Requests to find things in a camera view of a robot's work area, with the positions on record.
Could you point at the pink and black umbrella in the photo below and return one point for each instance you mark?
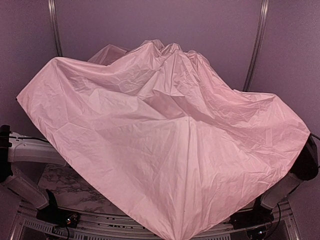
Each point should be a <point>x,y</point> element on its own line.
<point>159,134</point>

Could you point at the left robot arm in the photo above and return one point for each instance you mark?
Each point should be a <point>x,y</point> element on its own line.
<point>22,159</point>

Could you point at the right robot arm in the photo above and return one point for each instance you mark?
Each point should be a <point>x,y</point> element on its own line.
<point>305,168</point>

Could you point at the right aluminium frame post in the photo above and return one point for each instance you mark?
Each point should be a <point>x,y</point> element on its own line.
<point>258,42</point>

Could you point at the aluminium frame post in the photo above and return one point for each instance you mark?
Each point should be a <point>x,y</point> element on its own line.
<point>55,27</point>
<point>258,42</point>

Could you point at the front aluminium rail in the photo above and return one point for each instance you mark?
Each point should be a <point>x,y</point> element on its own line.
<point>98,226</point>

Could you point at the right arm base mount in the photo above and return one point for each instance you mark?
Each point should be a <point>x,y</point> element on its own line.
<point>246,219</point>

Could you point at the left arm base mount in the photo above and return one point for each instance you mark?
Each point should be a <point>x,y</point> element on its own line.
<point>59,217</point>

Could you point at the left aluminium frame post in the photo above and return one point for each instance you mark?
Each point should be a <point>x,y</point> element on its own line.
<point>55,27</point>

